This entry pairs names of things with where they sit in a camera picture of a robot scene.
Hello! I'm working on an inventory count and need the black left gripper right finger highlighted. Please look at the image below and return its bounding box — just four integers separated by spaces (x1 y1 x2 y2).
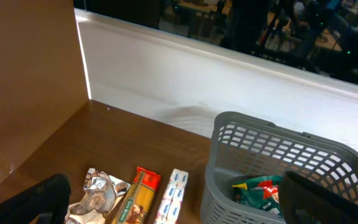
278 171 358 223

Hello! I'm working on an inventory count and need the green Nescafe coffee bag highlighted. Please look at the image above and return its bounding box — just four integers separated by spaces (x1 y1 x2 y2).
231 175 283 218

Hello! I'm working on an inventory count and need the white Kleenex tissue multipack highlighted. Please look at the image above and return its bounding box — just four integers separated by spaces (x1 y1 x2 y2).
154 169 188 224

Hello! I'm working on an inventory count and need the grey plastic shopping basket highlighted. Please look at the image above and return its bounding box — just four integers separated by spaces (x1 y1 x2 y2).
200 111 358 223

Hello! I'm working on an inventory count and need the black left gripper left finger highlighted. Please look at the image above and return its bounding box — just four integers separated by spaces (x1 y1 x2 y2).
0 174 71 224

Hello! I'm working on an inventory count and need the San Remo spaghetti packet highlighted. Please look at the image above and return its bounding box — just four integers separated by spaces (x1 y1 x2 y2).
112 167 161 224

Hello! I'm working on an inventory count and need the brown white cookie bag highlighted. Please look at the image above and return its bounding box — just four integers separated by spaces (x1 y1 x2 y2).
64 168 131 224

